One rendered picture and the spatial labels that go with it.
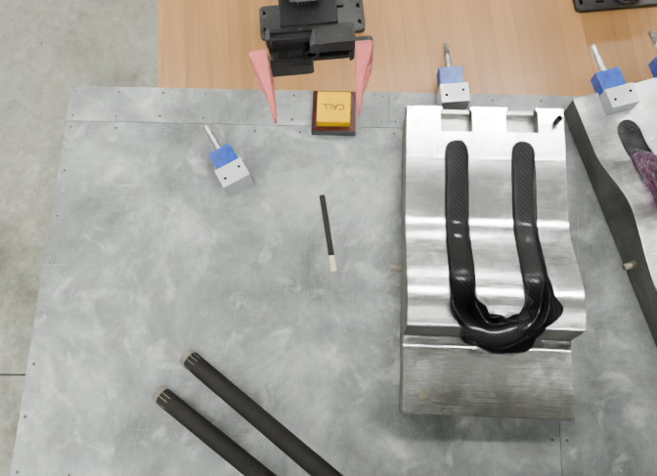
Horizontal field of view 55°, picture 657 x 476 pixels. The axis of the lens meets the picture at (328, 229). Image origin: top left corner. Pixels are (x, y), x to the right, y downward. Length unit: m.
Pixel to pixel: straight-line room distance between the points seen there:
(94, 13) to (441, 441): 1.86
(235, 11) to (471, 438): 0.89
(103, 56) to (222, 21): 1.06
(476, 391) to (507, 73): 0.59
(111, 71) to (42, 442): 1.40
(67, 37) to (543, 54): 1.63
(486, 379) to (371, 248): 0.29
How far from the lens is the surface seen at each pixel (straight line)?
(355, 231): 1.11
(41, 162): 2.23
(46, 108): 2.30
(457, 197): 1.05
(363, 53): 0.74
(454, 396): 1.02
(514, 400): 1.04
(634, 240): 1.13
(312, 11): 0.76
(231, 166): 1.10
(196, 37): 1.30
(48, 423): 1.18
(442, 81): 1.18
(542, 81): 1.26
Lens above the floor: 1.87
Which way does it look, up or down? 75 degrees down
